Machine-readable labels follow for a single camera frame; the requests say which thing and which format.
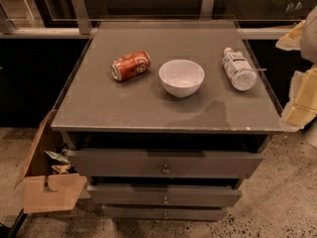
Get metal bracket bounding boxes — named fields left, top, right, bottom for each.
left=200, top=0, right=215, bottom=20
left=71, top=0, right=92, bottom=35

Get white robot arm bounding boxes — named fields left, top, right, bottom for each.
left=275, top=6, right=317, bottom=132

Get left metal bracket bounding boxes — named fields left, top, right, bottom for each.
left=71, top=0, right=92, bottom=35

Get red soda can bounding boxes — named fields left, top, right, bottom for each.
left=111, top=52, right=151, bottom=81

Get clear plastic water bottle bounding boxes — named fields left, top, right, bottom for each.
left=222, top=48, right=258, bottom=91

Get crumpled green wrapper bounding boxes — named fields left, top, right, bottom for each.
left=46, top=151, right=69, bottom=165

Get grey drawer cabinet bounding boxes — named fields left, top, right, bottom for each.
left=50, top=20, right=283, bottom=222

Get cardboard box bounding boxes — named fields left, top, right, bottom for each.
left=15, top=115, right=87, bottom=213

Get right metal bracket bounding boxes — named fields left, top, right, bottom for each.
left=200, top=0, right=215, bottom=20

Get grey middle drawer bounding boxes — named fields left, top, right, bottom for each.
left=87, top=183, right=242, bottom=207

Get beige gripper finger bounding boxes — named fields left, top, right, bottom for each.
left=279, top=66, right=317, bottom=132
left=275, top=20, right=305, bottom=51

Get grey bottom drawer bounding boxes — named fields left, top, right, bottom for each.
left=102, top=205, right=227, bottom=221

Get clear acrylic guard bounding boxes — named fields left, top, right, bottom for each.
left=53, top=17, right=279, bottom=111

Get white bowl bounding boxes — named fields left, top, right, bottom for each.
left=158, top=59, right=205, bottom=98

